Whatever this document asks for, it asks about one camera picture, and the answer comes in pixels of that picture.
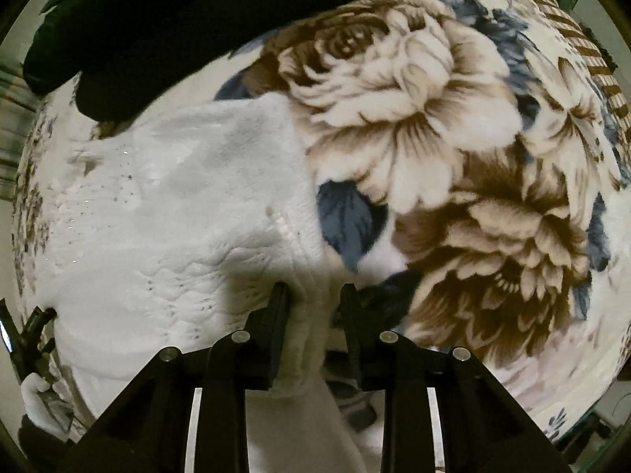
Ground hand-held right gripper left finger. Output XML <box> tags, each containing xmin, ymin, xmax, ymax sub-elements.
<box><xmin>64</xmin><ymin>282</ymin><xmax>293</xmax><ymax>473</ymax></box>

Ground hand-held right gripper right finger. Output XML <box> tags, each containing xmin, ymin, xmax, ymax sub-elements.
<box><xmin>342</xmin><ymin>284</ymin><xmax>569</xmax><ymax>473</ymax></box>

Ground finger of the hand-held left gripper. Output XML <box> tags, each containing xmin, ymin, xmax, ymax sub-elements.
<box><xmin>0</xmin><ymin>298</ymin><xmax>58</xmax><ymax>380</ymax></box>

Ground white knit sweater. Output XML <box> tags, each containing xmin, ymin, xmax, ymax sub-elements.
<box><xmin>37</xmin><ymin>93</ymin><xmax>385</xmax><ymax>473</ymax></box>

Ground person's left forearm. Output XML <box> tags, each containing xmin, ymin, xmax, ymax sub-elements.
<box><xmin>17</xmin><ymin>416</ymin><xmax>70</xmax><ymax>473</ymax></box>

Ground person's left hand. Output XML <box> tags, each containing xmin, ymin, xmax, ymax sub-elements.
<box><xmin>21</xmin><ymin>373</ymin><xmax>67</xmax><ymax>441</ymax></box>

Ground grey striped curtain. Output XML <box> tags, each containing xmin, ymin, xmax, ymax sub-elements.
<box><xmin>0</xmin><ymin>49</ymin><xmax>44</xmax><ymax>203</ymax></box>

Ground floral printed blanket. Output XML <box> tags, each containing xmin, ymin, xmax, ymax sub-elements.
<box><xmin>10</xmin><ymin>0</ymin><xmax>631</xmax><ymax>454</ymax></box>

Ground black cloth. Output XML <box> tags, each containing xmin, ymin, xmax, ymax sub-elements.
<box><xmin>22</xmin><ymin>0</ymin><xmax>420</xmax><ymax>124</ymax></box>

